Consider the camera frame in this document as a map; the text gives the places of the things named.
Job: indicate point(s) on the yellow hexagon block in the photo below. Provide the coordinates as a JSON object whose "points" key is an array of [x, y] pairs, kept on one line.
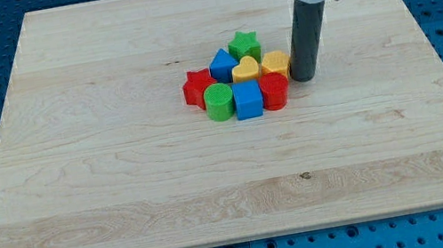
{"points": [[277, 62]]}

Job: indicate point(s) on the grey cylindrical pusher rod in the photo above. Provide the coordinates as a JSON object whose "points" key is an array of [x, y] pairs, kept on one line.
{"points": [[306, 31]]}

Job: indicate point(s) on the blue triangle block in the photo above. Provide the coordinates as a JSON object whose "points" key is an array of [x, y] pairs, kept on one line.
{"points": [[221, 66]]}

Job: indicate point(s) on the blue cube block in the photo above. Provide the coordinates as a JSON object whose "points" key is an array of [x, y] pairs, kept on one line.
{"points": [[248, 99]]}

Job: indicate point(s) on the light wooden board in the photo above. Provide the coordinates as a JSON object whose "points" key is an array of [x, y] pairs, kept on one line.
{"points": [[99, 150]]}

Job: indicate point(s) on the red star block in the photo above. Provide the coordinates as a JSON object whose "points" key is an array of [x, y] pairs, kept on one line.
{"points": [[196, 84]]}

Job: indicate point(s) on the red cylinder block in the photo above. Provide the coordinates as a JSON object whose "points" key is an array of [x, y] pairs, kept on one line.
{"points": [[274, 88]]}

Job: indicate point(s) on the yellow heart block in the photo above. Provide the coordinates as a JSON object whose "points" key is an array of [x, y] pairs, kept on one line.
{"points": [[246, 70]]}

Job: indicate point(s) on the green cylinder block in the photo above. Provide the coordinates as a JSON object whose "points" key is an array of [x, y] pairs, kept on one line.
{"points": [[218, 100]]}

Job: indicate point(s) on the green star block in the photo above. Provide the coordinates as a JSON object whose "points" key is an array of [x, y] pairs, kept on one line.
{"points": [[245, 44]]}

